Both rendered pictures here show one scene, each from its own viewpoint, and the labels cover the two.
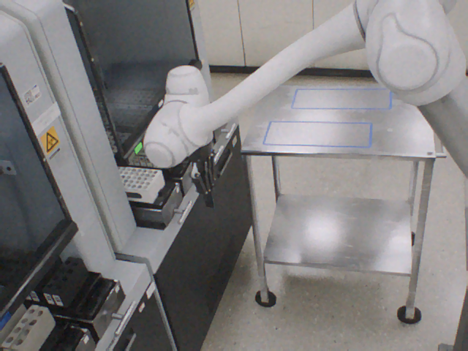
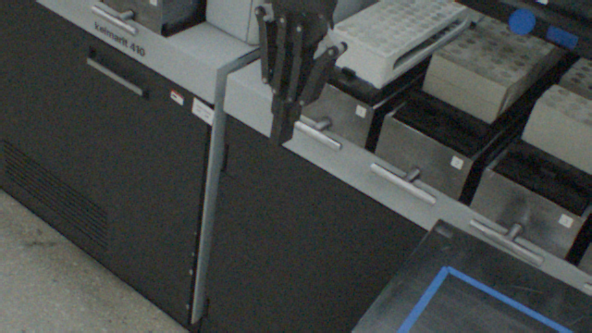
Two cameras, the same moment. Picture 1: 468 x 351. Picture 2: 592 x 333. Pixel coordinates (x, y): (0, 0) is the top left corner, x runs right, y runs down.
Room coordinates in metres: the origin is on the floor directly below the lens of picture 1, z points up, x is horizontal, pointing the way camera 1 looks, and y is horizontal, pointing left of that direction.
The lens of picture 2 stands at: (1.32, -0.71, 1.36)
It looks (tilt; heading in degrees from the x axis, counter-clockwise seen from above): 38 degrees down; 97
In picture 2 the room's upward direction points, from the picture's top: 11 degrees clockwise
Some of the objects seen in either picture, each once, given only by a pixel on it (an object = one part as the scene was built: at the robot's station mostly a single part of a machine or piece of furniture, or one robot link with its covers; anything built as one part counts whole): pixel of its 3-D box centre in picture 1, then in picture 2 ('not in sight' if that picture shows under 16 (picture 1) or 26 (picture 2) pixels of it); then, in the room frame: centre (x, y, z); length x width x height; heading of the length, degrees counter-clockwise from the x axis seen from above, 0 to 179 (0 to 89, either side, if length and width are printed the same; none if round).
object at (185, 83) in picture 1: (186, 99); not in sight; (1.18, 0.09, 1.16); 0.13 x 0.11 x 0.16; 161
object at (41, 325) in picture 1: (34, 335); not in sight; (0.76, 0.50, 0.85); 0.12 x 0.02 x 0.06; 158
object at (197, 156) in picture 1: (200, 154); (303, 6); (1.19, 0.08, 0.97); 0.08 x 0.07 x 0.09; 153
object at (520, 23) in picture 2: not in sight; (522, 21); (1.45, 0.18, 0.98); 0.03 x 0.01 x 0.03; 157
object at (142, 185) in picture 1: (115, 183); (403, 30); (1.31, 0.37, 0.83); 0.30 x 0.10 x 0.06; 67
